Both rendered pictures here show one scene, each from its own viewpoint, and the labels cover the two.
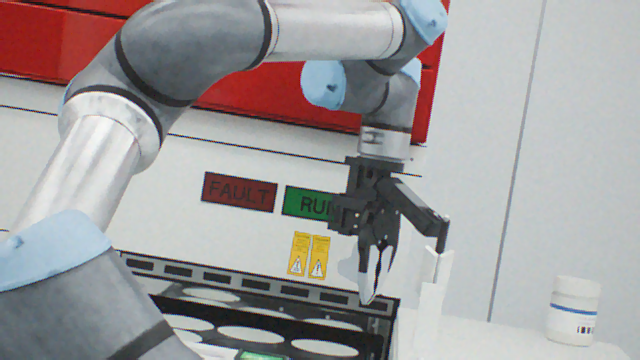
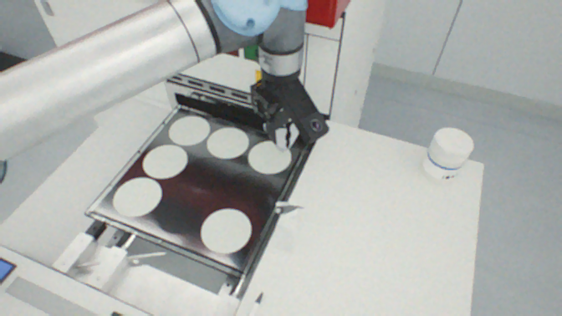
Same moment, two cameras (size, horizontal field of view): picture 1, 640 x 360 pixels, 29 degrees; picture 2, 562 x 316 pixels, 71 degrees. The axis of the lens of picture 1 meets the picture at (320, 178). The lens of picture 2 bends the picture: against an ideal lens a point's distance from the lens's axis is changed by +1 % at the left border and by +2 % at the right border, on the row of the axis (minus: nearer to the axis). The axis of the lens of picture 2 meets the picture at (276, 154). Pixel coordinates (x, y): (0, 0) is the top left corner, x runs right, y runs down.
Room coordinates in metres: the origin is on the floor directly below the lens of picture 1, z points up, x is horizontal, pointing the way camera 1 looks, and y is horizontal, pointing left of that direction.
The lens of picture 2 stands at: (1.26, -0.26, 1.60)
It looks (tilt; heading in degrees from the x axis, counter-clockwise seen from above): 50 degrees down; 19
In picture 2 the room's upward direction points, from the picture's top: straight up
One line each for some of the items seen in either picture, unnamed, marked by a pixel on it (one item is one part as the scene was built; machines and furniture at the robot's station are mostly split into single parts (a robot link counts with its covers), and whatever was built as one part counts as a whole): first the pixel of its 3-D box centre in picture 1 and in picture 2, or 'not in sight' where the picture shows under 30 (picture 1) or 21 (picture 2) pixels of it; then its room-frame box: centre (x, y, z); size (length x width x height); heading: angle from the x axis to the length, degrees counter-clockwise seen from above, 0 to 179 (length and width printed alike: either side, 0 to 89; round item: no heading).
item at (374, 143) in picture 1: (382, 145); (279, 55); (1.77, -0.08, 1.21); 0.08 x 0.08 x 0.05
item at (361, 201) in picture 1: (369, 199); (278, 89); (1.78, -0.08, 1.13); 0.09 x 0.08 x 0.12; 56
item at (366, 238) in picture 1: (369, 242); (277, 125); (1.75, -0.08, 1.07); 0.05 x 0.02 x 0.09; 146
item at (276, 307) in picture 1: (249, 325); (241, 115); (1.92, 0.07, 0.89); 0.44 x 0.02 x 0.10; 87
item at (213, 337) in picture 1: (241, 349); (206, 175); (1.70, 0.07, 0.90); 0.34 x 0.34 x 0.01; 87
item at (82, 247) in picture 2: not in sight; (75, 254); (1.45, 0.23, 0.89); 0.08 x 0.03 x 0.03; 177
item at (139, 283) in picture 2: not in sight; (147, 291); (1.44, 0.07, 0.87); 0.36 x 0.08 x 0.03; 87
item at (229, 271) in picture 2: not in sight; (160, 242); (1.52, 0.08, 0.90); 0.38 x 0.01 x 0.01; 87
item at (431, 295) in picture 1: (430, 296); (290, 220); (1.58, -0.17, 1.03); 0.06 x 0.04 x 0.13; 177
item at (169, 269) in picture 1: (255, 284); (239, 95); (1.92, 0.07, 0.96); 0.44 x 0.01 x 0.02; 87
